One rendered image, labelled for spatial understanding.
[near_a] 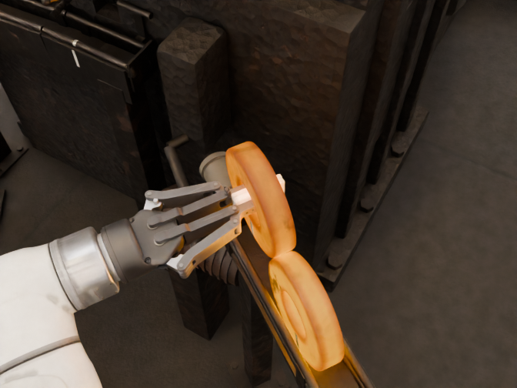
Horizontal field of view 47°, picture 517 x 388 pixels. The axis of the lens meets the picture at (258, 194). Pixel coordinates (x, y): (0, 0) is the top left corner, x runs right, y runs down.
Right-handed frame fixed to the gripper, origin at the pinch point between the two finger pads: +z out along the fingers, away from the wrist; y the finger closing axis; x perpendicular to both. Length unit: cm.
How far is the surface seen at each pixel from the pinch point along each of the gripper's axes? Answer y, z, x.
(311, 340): 18.4, -1.9, -6.6
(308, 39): -20.8, 18.3, 1.4
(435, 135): -45, 78, -85
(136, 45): -45.5, -3.6, -10.4
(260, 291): 7.5, -3.9, -11.9
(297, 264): 10.4, 0.3, -1.9
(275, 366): -1, 1, -80
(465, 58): -69, 108, -86
